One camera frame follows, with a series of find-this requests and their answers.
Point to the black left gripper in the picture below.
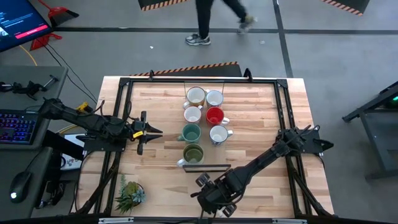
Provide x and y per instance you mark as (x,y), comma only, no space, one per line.
(140,148)

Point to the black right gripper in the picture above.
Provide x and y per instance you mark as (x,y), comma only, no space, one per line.
(214,197)

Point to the teal mug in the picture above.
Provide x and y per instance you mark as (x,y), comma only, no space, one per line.
(190,134)

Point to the white mug green interior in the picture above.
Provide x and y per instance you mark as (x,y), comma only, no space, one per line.
(192,154)

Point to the white speckled mug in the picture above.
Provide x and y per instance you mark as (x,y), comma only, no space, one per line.
(195,96)

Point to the blue floral white mug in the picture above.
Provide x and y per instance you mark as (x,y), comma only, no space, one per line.
(219,134)

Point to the red and white mug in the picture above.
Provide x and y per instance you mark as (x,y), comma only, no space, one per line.
(214,116)

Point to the red white lattice mug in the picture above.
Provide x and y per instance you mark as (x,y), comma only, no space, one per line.
(214,99)

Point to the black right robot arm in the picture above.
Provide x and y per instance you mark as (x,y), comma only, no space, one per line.
(264,155)

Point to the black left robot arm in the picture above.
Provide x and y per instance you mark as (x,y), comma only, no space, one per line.
(93,123)

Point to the yellow tag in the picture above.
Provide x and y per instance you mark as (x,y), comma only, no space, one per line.
(137,134)

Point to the black table clamp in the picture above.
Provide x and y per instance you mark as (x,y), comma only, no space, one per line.
(151,74)
(247,74)

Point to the potted succulent plant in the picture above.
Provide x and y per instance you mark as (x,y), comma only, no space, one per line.
(130,194)

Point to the white printed paper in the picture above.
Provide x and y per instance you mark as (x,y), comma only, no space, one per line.
(76,161)

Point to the person's shoe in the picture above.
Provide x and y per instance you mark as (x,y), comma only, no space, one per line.
(247,24)
(198,40)

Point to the person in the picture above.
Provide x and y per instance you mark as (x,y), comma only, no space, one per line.
(203,15)

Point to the black box with hazard stripes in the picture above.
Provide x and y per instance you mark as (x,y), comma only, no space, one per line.
(351,3)
(155,2)

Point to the black backlit keyboard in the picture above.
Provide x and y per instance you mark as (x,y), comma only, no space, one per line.
(17,127)

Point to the black computer mouse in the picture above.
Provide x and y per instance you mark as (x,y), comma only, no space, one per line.
(20,186)

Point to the grey desk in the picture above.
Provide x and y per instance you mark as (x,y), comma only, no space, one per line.
(21,71)
(7,161)

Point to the red hand brush black bristles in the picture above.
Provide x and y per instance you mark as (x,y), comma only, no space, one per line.
(62,15)

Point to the computer monitor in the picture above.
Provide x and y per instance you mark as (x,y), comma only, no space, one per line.
(18,18)

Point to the black aluminium table frame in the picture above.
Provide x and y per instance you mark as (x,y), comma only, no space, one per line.
(174,80)

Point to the silver metal bracket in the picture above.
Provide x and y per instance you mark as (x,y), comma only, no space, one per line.
(289,221)
(115,220)

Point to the black camera mount with rod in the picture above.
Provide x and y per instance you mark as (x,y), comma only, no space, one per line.
(29,88)

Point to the black metal workstation frame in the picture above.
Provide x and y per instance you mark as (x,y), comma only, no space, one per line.
(384,140)

